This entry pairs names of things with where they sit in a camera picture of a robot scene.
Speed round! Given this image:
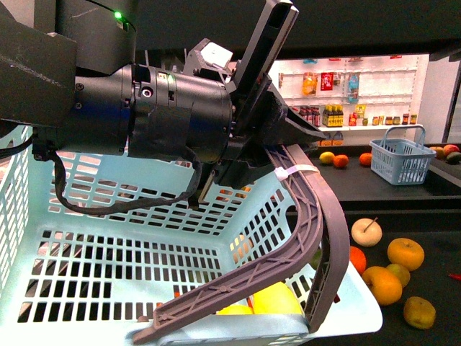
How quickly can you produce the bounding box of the yellow lemon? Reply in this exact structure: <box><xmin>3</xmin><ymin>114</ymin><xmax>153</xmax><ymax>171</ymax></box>
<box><xmin>253</xmin><ymin>282</ymin><xmax>303</xmax><ymax>315</ymax></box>

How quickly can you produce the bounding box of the white zip tie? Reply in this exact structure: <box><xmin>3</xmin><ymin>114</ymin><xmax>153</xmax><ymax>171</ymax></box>
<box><xmin>274</xmin><ymin>164</ymin><xmax>319</xmax><ymax>182</ymax></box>

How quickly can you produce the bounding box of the near orange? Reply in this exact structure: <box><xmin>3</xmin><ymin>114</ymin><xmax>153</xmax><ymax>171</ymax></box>
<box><xmin>349</xmin><ymin>246</ymin><xmax>367</xmax><ymax>275</ymax></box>

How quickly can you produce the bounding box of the small yellow pear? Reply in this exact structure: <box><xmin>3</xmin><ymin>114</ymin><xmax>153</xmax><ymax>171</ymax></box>
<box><xmin>403</xmin><ymin>296</ymin><xmax>437</xmax><ymax>330</ymax></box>

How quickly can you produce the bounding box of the grey basket handle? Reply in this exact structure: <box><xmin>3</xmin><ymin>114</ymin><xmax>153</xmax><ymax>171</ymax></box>
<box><xmin>133</xmin><ymin>145</ymin><xmax>349</xmax><ymax>345</ymax></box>

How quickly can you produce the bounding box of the yellow apple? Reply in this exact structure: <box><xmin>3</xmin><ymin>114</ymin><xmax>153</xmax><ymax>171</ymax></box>
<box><xmin>387</xmin><ymin>238</ymin><xmax>425</xmax><ymax>272</ymax></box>
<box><xmin>362</xmin><ymin>266</ymin><xmax>403</xmax><ymax>306</ymax></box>

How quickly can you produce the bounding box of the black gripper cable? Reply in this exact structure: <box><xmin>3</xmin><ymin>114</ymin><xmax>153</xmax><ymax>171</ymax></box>
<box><xmin>32</xmin><ymin>143</ymin><xmax>203</xmax><ymax>216</ymax></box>

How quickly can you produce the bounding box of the white grocery shelf right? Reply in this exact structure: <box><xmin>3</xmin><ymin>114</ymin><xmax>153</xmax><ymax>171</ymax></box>
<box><xmin>269</xmin><ymin>55</ymin><xmax>429</xmax><ymax>146</ymax></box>

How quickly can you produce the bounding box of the near yellow apple front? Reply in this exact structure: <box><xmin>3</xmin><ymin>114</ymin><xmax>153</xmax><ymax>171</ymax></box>
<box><xmin>362</xmin><ymin>266</ymin><xmax>403</xmax><ymax>306</ymax></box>

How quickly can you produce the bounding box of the large teal shopping basket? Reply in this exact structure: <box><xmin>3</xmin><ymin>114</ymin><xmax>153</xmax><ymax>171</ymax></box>
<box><xmin>0</xmin><ymin>125</ymin><xmax>383</xmax><ymax>346</ymax></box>

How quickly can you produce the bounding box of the white pear with stem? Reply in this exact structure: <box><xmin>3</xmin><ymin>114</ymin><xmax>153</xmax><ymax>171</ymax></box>
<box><xmin>351</xmin><ymin>217</ymin><xmax>382</xmax><ymax>247</ymax></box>

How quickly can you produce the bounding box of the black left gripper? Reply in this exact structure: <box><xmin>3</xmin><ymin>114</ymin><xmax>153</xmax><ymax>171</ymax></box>
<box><xmin>188</xmin><ymin>1</ymin><xmax>325</xmax><ymax>209</ymax></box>

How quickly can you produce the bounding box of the black upper display shelf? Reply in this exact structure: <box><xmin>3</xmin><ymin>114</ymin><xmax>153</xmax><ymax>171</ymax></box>
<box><xmin>136</xmin><ymin>1</ymin><xmax>460</xmax><ymax>61</ymax></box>

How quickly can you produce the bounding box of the orange beside far lemon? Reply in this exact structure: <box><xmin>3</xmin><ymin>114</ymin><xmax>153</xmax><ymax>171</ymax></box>
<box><xmin>333</xmin><ymin>154</ymin><xmax>349</xmax><ymax>169</ymax></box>

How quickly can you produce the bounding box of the orange beside blue basket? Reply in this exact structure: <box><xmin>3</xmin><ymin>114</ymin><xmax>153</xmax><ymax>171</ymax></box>
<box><xmin>359</xmin><ymin>153</ymin><xmax>372</xmax><ymax>167</ymax></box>

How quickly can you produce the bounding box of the small blue basket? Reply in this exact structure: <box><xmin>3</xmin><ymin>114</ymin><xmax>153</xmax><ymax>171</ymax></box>
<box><xmin>370</xmin><ymin>125</ymin><xmax>437</xmax><ymax>186</ymax></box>

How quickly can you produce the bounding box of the lemon on far shelf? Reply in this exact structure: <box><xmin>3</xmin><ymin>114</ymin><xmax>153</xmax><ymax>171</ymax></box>
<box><xmin>319</xmin><ymin>151</ymin><xmax>335</xmax><ymax>166</ymax></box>

